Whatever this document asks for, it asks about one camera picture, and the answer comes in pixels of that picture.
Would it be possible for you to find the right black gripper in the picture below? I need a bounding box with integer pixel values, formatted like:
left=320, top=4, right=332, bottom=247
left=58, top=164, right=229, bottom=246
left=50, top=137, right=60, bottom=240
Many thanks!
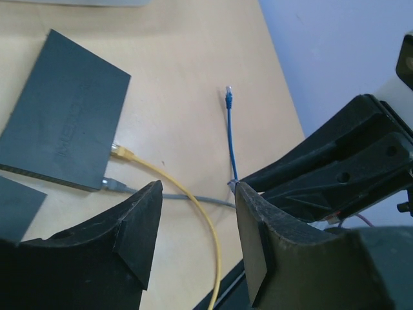
left=241, top=94, right=412, bottom=223

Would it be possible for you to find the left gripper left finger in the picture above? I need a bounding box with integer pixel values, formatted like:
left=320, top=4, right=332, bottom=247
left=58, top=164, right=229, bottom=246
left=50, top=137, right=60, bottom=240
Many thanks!
left=1, top=181, right=163, bottom=309

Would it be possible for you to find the white plastic bin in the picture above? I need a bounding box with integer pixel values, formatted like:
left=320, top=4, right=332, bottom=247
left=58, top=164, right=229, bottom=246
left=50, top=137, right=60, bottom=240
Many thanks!
left=54, top=0, right=152, bottom=8

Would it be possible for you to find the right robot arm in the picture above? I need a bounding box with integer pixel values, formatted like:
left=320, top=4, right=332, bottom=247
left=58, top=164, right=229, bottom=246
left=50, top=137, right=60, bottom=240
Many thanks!
left=243, top=33, right=412, bottom=223

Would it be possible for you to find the black network switch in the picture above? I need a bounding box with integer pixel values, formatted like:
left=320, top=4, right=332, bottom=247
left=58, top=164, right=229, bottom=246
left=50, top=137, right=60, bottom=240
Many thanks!
left=1, top=177, right=47, bottom=243
left=1, top=30, right=130, bottom=191

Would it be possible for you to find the dark blue ethernet cable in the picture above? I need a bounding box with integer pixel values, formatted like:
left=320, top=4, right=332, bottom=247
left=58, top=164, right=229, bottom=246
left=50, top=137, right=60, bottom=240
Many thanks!
left=223, top=85, right=241, bottom=187

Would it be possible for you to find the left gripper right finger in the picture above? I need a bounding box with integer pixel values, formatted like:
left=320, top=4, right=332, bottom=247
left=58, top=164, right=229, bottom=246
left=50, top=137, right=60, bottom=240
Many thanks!
left=235, top=182, right=394, bottom=309

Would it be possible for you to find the grey ethernet cable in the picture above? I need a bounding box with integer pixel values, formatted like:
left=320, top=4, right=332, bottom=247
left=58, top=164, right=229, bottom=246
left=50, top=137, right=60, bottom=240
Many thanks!
left=101, top=176, right=237, bottom=209

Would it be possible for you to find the yellow ethernet cable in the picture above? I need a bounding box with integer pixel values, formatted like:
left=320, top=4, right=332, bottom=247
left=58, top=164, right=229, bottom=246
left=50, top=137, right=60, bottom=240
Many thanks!
left=110, top=143, right=223, bottom=310

